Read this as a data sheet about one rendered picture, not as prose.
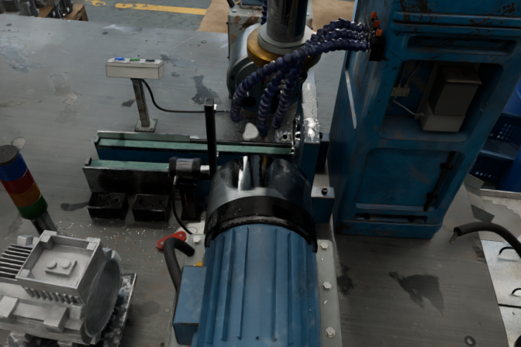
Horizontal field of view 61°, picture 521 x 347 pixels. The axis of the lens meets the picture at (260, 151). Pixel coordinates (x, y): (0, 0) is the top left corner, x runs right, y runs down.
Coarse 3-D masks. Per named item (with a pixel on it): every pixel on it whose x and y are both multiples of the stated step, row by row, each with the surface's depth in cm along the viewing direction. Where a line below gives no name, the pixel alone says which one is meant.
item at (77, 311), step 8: (24, 240) 93; (32, 240) 95; (104, 248) 93; (120, 280) 100; (120, 288) 101; (72, 304) 83; (80, 304) 84; (72, 312) 83; (80, 312) 83; (96, 336) 92
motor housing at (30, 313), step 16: (16, 256) 88; (112, 256) 95; (0, 272) 86; (16, 272) 87; (112, 272) 99; (0, 288) 86; (16, 288) 86; (96, 288) 100; (112, 288) 100; (32, 304) 86; (48, 304) 85; (64, 304) 85; (96, 304) 99; (112, 304) 99; (16, 320) 86; (32, 320) 85; (80, 320) 85; (96, 320) 96; (48, 336) 88; (64, 336) 86; (80, 336) 85
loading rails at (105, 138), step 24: (96, 144) 137; (120, 144) 137; (144, 144) 138; (168, 144) 138; (192, 144) 138; (216, 144) 139; (240, 144) 139; (264, 144) 138; (288, 144) 138; (96, 168) 128; (120, 168) 128; (144, 168) 131; (120, 192) 136; (144, 192) 135; (168, 192) 135
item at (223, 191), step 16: (240, 160) 102; (256, 160) 101; (272, 160) 101; (224, 176) 101; (240, 176) 98; (256, 176) 97; (272, 176) 98; (288, 176) 100; (304, 176) 105; (224, 192) 97; (240, 192) 95; (256, 192) 94; (272, 192) 94; (288, 192) 96; (304, 192) 101; (208, 208) 101; (304, 208) 97
